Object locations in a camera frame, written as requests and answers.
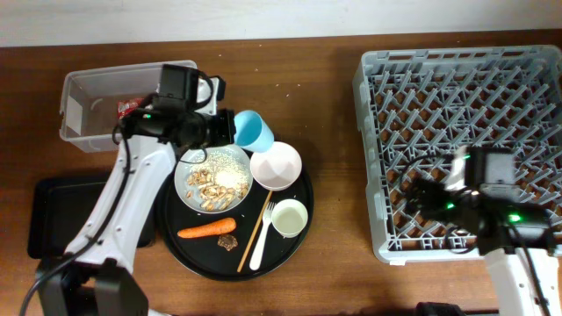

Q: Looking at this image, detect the brown food scrap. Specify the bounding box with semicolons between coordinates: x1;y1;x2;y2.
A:
218;233;238;251

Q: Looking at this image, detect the white plastic fork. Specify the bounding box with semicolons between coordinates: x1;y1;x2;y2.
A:
249;202;276;270

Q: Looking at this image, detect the red snack wrapper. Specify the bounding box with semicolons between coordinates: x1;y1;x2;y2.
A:
117;98;143;119

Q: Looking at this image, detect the small white cup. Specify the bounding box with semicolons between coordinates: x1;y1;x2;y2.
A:
271;199;308;238

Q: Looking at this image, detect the blue plastic cup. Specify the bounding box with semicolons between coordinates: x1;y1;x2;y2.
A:
234;110;274;153

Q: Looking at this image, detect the black rectangular tray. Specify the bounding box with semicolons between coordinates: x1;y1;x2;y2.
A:
26;173;158;260

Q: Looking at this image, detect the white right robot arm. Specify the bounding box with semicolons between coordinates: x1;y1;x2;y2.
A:
405;178;561;315

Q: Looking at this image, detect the grey plate with food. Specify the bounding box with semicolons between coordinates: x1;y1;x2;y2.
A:
174;145;253;214

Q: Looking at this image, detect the grey dishwasher rack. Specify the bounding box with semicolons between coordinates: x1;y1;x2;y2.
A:
352;46;561;265

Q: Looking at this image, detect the round black tray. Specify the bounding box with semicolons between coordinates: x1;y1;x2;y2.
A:
155;145;314;281

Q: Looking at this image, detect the clear plastic bin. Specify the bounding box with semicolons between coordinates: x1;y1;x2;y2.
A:
59;60;205;154

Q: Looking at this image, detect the orange carrot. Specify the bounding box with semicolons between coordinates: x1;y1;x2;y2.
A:
177;218;236;239

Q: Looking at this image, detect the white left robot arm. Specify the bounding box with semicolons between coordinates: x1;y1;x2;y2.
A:
19;108;235;315

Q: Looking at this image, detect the wooden chopstick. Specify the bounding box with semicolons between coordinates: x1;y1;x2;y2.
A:
236;190;272;273

